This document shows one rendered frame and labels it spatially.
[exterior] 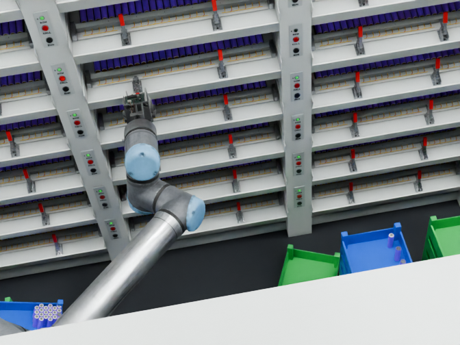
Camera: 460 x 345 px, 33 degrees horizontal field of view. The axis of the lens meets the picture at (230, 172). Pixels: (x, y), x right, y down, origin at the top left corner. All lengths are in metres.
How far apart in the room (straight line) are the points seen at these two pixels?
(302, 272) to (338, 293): 2.06
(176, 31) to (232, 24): 0.16
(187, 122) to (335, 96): 0.50
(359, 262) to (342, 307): 1.72
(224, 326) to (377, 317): 0.17
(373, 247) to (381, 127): 0.42
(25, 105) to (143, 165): 0.56
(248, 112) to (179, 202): 0.60
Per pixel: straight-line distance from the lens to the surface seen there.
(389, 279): 0.91
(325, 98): 2.55
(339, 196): 2.99
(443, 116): 2.79
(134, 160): 2.00
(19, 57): 2.31
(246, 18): 2.27
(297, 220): 2.98
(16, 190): 2.72
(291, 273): 2.96
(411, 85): 2.62
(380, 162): 2.87
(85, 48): 2.28
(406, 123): 2.75
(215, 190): 2.79
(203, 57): 2.39
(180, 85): 2.38
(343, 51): 2.44
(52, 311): 2.94
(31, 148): 2.57
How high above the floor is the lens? 2.49
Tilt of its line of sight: 49 degrees down
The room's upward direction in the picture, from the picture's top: 7 degrees counter-clockwise
